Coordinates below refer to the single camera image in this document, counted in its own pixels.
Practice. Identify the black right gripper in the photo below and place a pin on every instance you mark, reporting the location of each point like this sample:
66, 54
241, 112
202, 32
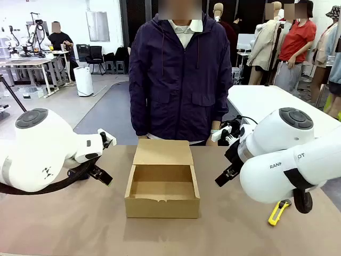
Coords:
234, 154

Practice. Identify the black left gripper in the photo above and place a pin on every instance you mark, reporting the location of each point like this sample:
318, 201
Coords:
80, 172

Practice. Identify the yellow utility knife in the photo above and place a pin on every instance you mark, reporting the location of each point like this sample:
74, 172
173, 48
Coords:
277, 213

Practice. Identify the brown cardboard box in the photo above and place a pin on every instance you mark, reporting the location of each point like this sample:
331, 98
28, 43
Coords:
162, 208

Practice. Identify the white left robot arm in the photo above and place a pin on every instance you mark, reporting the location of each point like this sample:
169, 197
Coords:
34, 160

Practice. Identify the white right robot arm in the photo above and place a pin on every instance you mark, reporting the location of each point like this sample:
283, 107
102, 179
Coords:
266, 181

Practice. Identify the person's left hand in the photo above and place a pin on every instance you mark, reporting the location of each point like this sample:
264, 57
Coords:
210, 142

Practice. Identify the white wrist watch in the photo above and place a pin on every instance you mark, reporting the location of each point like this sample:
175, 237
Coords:
214, 130

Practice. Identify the white table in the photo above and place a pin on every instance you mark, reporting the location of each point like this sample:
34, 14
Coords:
255, 101

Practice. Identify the person in purple jacket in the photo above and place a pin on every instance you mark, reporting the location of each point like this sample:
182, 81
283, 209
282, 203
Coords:
181, 93

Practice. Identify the white air purifier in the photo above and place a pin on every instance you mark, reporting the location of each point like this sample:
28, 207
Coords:
83, 81

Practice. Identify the grey stool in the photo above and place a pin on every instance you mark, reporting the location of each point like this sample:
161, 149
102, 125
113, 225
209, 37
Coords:
120, 67
109, 67

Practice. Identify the black office chair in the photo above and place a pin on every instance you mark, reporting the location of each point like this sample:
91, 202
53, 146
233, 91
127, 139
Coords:
95, 57

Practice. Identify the black tripod leg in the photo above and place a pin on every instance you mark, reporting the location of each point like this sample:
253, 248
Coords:
13, 94

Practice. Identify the black stand pole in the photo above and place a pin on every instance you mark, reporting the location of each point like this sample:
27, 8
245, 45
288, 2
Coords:
274, 53

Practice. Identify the mannequin in beige jacket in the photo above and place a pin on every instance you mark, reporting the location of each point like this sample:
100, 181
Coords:
263, 45

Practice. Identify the white workbench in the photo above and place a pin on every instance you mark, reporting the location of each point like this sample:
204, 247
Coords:
24, 62

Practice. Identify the mannequin in dark red top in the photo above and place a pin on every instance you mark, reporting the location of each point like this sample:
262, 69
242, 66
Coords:
229, 34

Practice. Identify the man in black t-shirt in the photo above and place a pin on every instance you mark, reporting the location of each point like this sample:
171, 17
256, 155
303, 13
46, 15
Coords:
60, 38

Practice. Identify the figure in red shirt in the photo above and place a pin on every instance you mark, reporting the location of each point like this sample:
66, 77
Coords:
295, 40

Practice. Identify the white lab robot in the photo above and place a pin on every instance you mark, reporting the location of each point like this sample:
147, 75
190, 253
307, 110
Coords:
38, 34

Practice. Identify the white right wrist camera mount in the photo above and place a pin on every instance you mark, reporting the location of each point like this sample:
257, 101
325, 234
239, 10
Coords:
219, 134

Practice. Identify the grey wall panel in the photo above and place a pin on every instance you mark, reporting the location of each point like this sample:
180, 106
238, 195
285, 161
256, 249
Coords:
97, 26

